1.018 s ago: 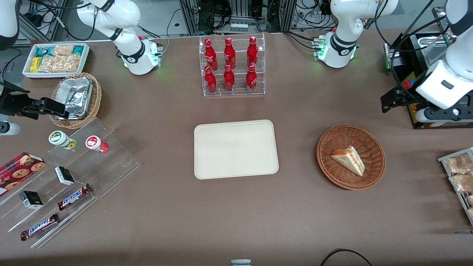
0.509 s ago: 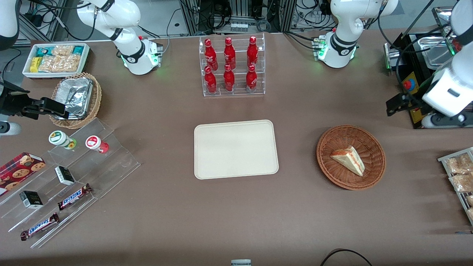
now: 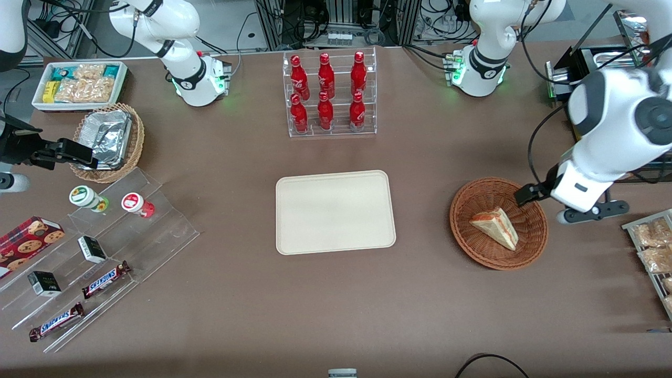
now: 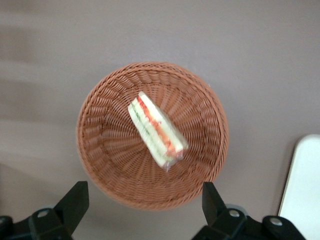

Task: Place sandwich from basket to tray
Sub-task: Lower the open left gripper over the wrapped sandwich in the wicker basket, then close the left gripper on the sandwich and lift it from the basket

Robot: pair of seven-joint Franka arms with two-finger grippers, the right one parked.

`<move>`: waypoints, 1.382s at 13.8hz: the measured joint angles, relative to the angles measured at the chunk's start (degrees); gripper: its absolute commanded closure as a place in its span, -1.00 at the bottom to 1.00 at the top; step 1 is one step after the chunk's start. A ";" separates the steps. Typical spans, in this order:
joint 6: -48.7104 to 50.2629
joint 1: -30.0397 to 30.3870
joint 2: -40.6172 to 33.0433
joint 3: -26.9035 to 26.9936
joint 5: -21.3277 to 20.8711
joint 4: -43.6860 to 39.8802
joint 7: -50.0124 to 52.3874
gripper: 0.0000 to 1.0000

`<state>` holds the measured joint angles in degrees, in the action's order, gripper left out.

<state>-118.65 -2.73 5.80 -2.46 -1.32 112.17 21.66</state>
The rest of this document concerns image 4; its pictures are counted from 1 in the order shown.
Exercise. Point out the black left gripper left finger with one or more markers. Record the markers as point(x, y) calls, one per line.
point(60, 215)

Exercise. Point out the brown wicker basket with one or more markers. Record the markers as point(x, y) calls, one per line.
point(152, 136)

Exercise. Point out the white plastic tray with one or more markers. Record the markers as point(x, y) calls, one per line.
point(301, 185)

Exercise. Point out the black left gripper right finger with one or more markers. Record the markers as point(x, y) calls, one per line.
point(225, 220)

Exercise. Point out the triangle sandwich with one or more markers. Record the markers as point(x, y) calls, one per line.
point(156, 130)

